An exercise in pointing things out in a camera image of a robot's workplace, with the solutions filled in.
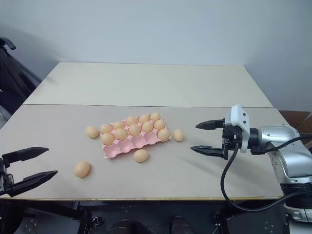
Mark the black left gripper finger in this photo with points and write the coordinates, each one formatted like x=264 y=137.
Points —
x=24 y=154
x=31 y=182

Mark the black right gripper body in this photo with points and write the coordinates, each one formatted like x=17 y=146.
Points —
x=231 y=139

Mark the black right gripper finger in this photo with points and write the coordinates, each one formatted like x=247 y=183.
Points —
x=212 y=150
x=210 y=124

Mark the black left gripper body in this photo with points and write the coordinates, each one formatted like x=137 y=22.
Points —
x=3 y=178

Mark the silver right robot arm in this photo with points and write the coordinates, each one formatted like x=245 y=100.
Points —
x=280 y=139

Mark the pink egg tray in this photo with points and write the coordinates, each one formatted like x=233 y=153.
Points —
x=126 y=146

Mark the tan egg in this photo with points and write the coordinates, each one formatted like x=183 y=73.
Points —
x=141 y=155
x=159 y=124
x=91 y=131
x=163 y=134
x=107 y=139
x=178 y=135
x=82 y=169
x=121 y=134
x=134 y=130
x=106 y=128
x=147 y=126
x=144 y=118
x=155 y=116
x=119 y=124
x=131 y=120

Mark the dark rounded shape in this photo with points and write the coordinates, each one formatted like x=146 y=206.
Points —
x=122 y=226
x=180 y=225

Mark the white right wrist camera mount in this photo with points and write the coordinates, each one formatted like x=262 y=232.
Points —
x=240 y=117

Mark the black metal table frame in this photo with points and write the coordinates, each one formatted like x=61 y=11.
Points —
x=61 y=210

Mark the black folded frame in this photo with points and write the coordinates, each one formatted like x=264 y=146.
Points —
x=14 y=80

